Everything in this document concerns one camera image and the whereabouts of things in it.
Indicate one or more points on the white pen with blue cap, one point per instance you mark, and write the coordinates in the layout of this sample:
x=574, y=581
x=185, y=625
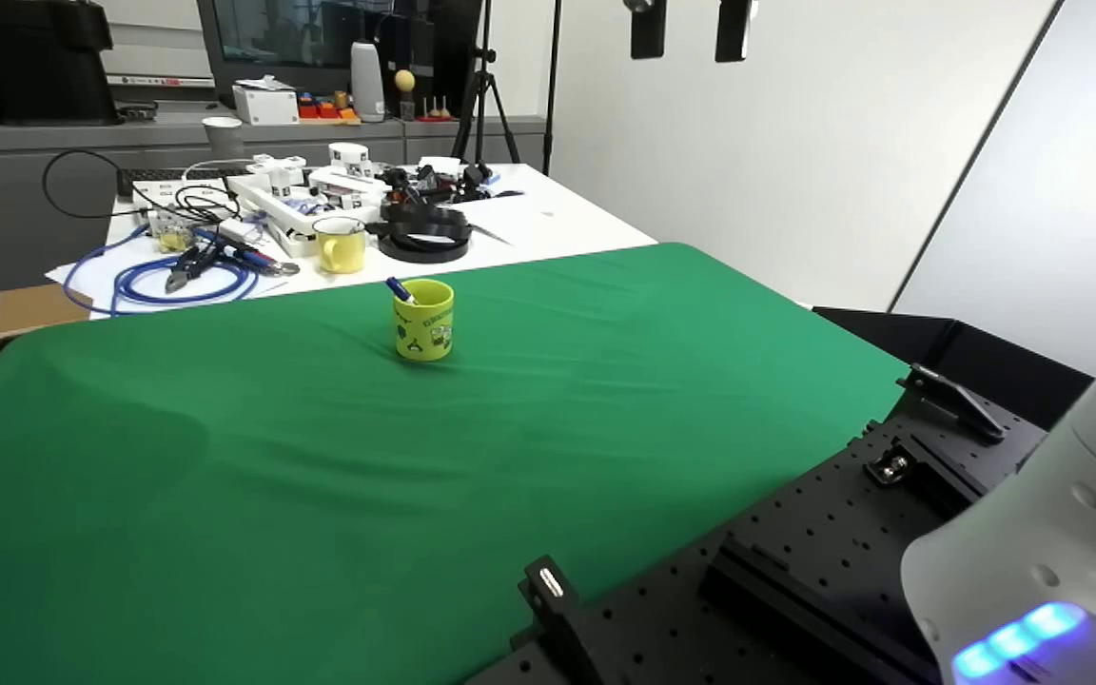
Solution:
x=397, y=288

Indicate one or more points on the yellow printed mug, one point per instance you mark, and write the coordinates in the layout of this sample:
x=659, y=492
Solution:
x=425, y=332

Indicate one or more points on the plain yellow mug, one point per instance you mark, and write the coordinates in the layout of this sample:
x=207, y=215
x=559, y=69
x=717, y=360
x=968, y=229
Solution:
x=344, y=247

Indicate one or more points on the white work table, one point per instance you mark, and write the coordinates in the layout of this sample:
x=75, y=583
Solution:
x=559, y=215

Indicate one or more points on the black round case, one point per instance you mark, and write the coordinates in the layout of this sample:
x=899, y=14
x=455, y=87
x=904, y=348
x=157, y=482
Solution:
x=429, y=233

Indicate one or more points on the black clamp with silver label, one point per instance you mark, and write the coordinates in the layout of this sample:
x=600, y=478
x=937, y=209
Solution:
x=549, y=589

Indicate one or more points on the thin black stand pole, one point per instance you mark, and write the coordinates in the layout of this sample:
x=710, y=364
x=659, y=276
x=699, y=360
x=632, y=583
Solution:
x=552, y=87

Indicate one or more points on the white parts tray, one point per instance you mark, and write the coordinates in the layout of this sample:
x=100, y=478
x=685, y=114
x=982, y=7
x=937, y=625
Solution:
x=285, y=204

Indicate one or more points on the small yellow ball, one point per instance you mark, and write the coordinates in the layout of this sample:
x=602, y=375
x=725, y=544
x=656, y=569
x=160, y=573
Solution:
x=406, y=81

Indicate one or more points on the silver hand tool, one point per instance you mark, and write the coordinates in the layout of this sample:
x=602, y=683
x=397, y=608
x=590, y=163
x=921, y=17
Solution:
x=257, y=246

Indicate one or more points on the black perforated breadboard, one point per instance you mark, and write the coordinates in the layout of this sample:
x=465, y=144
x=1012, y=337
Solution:
x=663, y=633

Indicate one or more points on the white cylinder speaker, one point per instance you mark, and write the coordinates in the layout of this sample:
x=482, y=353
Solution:
x=365, y=76

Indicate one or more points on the green table cloth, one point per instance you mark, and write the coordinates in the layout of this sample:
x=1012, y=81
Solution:
x=257, y=482

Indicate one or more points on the red orange small items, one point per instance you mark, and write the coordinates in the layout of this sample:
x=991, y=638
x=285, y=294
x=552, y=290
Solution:
x=325, y=109

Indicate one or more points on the white small bowl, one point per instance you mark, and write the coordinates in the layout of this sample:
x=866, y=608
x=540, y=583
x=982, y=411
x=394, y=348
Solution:
x=223, y=129

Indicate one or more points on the small yellowish clear cup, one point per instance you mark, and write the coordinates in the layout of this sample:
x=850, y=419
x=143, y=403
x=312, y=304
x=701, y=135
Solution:
x=172, y=233

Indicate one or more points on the black computer monitor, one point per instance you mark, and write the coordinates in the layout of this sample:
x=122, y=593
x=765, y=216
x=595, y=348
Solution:
x=281, y=38

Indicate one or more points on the black office chair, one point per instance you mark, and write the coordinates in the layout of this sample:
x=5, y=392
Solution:
x=40, y=57

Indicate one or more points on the black camera tripod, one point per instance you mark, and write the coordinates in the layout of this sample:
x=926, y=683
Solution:
x=483, y=87

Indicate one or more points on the black hanging wall item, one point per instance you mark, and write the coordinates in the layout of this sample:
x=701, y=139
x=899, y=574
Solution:
x=734, y=29
x=649, y=29

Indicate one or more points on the small black mount block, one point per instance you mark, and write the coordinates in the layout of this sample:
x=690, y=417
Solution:
x=892, y=466

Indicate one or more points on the black flat angled bracket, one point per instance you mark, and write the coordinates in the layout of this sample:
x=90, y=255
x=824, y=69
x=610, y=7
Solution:
x=952, y=402

